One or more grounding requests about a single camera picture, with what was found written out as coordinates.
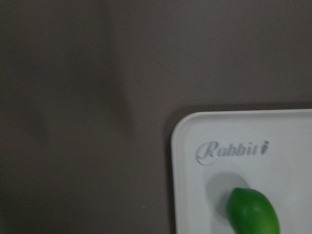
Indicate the cream plastic tray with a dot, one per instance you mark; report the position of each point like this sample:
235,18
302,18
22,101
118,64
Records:
269,151

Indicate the green lemon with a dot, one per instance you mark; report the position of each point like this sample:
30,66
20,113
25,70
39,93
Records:
250,212

